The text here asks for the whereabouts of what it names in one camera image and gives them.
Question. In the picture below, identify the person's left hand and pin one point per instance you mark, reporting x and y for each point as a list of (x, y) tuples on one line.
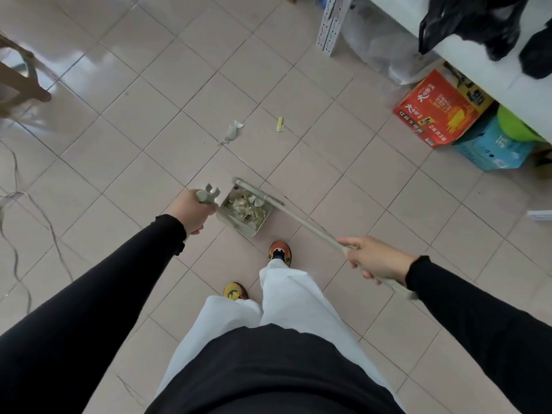
[(189, 211)]

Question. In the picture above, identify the green ball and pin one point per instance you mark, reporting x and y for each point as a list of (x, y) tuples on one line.
[(515, 127)]

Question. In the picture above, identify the black tote bag white print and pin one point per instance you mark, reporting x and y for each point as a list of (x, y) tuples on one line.
[(539, 53)]

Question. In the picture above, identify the wooden chair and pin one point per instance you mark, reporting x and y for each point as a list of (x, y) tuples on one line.
[(26, 88)]

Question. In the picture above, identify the person's yellow left shoe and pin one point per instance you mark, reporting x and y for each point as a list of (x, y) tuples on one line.
[(235, 292)]

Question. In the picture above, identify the grey-green dustpan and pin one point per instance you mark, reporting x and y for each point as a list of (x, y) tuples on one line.
[(241, 228)]

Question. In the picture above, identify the person's red right shoe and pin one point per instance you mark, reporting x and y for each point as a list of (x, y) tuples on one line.
[(279, 252)]

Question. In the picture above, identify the person's left forearm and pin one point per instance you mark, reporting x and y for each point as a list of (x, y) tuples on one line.
[(86, 310)]

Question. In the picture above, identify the clear plastic bag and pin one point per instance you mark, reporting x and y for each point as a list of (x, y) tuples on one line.
[(379, 43)]

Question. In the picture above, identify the grey-green broom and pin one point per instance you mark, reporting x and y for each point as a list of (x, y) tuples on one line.
[(310, 226)]

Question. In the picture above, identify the person's black top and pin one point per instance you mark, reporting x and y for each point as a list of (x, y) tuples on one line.
[(271, 375)]

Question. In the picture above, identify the black plastic bag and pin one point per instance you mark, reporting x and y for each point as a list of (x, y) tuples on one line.
[(470, 17)]

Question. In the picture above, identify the white metal shelf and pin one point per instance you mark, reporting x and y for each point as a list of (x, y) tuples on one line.
[(504, 81)]

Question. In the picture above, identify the person's white trousers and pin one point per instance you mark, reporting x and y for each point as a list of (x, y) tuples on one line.
[(293, 306)]

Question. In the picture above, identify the person's right forearm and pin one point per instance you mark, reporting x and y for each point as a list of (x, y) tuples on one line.
[(487, 323)]

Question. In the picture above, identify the person's right hand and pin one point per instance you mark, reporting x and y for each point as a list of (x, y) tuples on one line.
[(379, 258)]

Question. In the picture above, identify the red cardboard box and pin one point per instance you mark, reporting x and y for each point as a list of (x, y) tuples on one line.
[(440, 109)]

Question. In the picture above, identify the blue cardboard box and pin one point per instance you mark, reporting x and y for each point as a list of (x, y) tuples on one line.
[(487, 150)]

